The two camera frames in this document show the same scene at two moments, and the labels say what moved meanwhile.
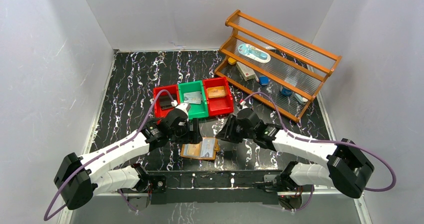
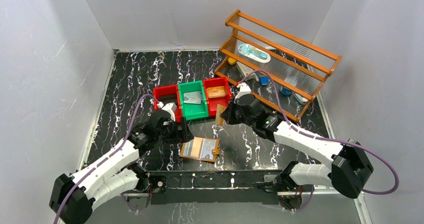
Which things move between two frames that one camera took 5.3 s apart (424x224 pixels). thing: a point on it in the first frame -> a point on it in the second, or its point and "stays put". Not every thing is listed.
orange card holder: x=206 y=149 stays put
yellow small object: x=231 y=61 stays put
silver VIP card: x=207 y=149 stays put
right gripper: x=224 y=133 -> x=230 y=114
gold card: x=193 y=150 -> x=218 y=120
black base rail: x=214 y=187 stays put
